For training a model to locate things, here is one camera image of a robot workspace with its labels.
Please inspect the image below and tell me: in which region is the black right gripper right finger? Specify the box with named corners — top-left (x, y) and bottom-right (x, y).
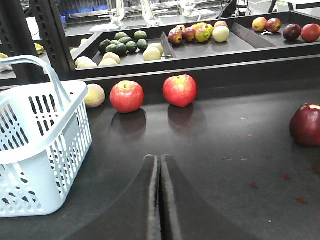
top-left (159, 154), bottom-right (255, 240)

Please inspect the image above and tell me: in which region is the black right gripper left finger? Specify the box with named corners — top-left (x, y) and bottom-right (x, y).
top-left (68, 154), bottom-right (160, 240)

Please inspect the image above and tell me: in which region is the light blue plastic basket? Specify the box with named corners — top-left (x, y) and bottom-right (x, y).
top-left (0, 55), bottom-right (92, 218)

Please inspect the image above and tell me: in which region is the black wooden display stand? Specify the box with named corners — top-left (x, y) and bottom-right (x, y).
top-left (0, 11), bottom-right (320, 240)

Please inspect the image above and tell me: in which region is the bright red apple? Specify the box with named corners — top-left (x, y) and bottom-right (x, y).
top-left (162, 74), bottom-right (198, 108)
top-left (109, 80), bottom-right (145, 114)

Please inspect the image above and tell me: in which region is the pale peach fruit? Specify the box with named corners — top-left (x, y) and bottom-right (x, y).
top-left (84, 83), bottom-right (106, 108)

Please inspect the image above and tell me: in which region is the dark red apple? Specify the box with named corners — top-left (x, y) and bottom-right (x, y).
top-left (289, 103), bottom-right (320, 147)

